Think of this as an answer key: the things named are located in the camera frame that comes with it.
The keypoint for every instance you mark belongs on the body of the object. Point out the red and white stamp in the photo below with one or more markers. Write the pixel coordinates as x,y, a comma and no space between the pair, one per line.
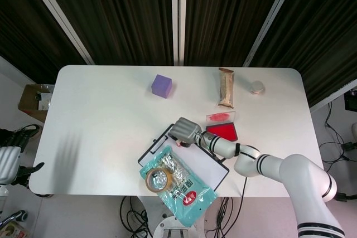
182,144

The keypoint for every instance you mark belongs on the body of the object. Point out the clear packing tape roll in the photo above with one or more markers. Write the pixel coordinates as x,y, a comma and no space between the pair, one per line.
156,189

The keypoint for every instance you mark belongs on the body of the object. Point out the purple foam cube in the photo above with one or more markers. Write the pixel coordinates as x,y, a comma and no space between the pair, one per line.
160,87

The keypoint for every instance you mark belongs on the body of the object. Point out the white frame rail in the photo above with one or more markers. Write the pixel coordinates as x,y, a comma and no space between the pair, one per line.
332,93

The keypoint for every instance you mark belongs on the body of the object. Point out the dark pleated curtain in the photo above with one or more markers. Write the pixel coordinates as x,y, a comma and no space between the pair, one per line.
111,12

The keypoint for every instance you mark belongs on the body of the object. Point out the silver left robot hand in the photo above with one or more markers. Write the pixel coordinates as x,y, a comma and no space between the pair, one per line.
8,162

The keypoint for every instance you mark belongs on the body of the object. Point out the white paper sheet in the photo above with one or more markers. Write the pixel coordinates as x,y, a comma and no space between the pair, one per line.
200,168

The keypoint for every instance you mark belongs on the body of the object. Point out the black clipboard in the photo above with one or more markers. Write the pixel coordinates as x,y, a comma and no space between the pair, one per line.
156,144

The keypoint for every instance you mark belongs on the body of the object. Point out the red ink pad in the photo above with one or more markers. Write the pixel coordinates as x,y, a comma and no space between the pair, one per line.
223,130

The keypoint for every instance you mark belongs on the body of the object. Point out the black power adapter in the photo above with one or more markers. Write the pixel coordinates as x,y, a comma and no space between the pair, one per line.
347,146

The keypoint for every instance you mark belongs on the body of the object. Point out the white upright frame post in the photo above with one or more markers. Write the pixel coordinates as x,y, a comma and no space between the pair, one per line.
178,12

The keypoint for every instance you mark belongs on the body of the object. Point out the brown snack bar wrapper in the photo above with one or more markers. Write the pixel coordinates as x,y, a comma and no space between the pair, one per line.
226,87

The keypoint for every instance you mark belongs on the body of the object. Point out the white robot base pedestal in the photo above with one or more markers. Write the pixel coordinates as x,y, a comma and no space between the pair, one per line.
173,228

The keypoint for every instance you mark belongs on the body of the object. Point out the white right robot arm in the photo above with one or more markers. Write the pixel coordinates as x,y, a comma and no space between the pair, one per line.
293,171

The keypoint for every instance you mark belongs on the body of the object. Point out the teal snack bag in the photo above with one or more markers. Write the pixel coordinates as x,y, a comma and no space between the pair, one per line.
189,204

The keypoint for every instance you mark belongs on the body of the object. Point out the small white jar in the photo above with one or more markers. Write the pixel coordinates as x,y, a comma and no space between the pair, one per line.
256,87

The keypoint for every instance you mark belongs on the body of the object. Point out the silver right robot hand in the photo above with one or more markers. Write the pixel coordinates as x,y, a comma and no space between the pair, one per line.
185,129

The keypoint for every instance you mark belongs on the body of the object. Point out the brown cardboard box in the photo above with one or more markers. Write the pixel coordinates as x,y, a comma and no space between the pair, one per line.
28,104

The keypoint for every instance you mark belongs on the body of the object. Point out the white slanted frame post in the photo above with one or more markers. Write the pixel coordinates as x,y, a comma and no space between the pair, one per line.
58,16
272,16

